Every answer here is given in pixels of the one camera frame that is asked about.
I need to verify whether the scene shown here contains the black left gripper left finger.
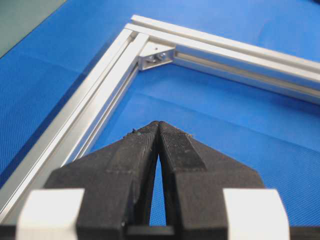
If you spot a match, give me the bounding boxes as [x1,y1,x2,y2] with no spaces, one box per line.
[44,121,159,240]

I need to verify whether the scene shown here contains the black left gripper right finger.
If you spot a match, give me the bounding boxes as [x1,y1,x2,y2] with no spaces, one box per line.
[159,121,264,240]

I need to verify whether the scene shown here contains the aluminium extrusion frame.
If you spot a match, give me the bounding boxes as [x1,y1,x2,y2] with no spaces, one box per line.
[0,15,320,224]

